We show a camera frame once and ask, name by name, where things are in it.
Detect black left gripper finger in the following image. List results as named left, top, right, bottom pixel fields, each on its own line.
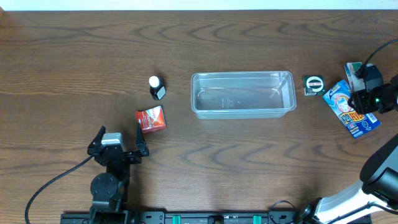
left=90, top=126, right=106, bottom=148
left=136, top=123, right=147, bottom=152

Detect white green Panadol box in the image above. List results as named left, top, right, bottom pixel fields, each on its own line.
left=345, top=62, right=365, bottom=91

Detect blue fever patch box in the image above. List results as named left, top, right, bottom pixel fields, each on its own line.
left=323, top=80, right=381, bottom=139

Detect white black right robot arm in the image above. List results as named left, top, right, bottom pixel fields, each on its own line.
left=298, top=80, right=397, bottom=223

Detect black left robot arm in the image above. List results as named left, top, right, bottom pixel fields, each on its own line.
left=87, top=124, right=149, bottom=224

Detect clear plastic container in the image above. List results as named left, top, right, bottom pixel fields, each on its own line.
left=191, top=71, right=297, bottom=119

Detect red Panadol box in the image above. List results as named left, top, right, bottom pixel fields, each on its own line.
left=136, top=106, right=167, bottom=133

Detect dark bottle white cap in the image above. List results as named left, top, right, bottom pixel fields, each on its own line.
left=149, top=76, right=166, bottom=100

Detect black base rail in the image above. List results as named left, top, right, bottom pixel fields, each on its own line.
left=60, top=211, right=296, bottom=224

